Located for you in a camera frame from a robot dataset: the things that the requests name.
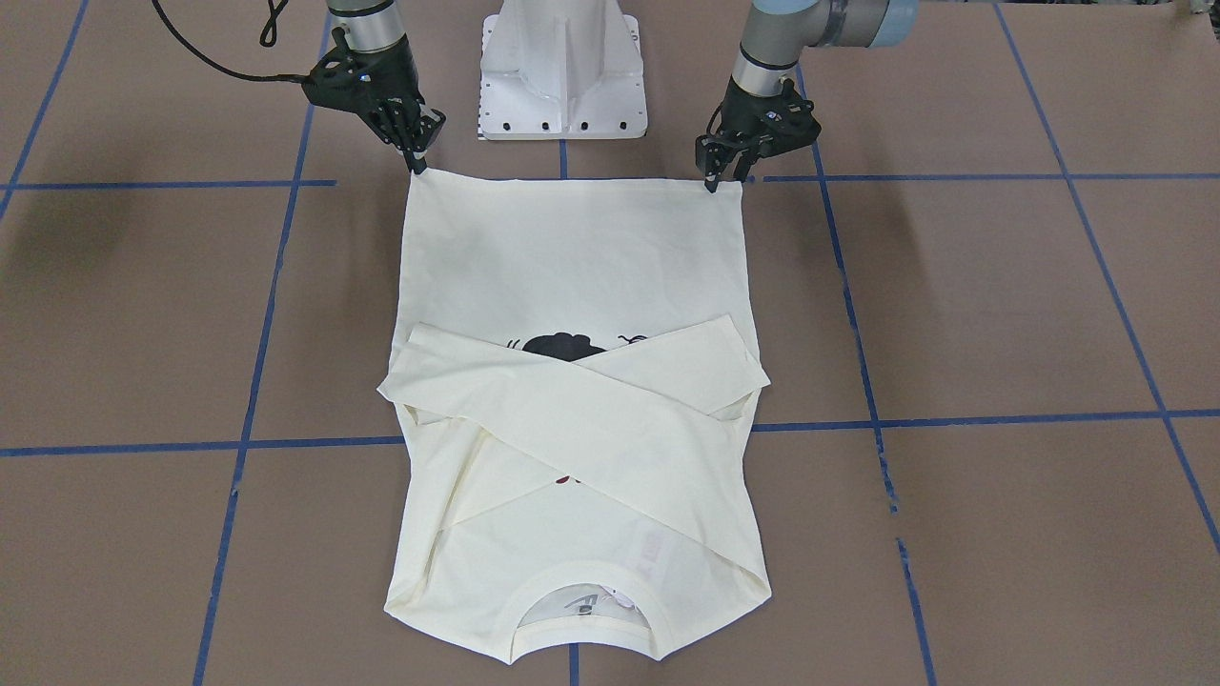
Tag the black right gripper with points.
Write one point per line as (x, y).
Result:
(389, 88)

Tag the right grey silver robot arm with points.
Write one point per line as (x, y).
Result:
(368, 26)

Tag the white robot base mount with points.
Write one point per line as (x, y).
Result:
(561, 70)

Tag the cream long-sleeve printed shirt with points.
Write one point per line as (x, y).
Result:
(576, 369)

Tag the left grey silver robot arm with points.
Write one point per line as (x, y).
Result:
(776, 33)

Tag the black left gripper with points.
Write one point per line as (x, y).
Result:
(750, 102)

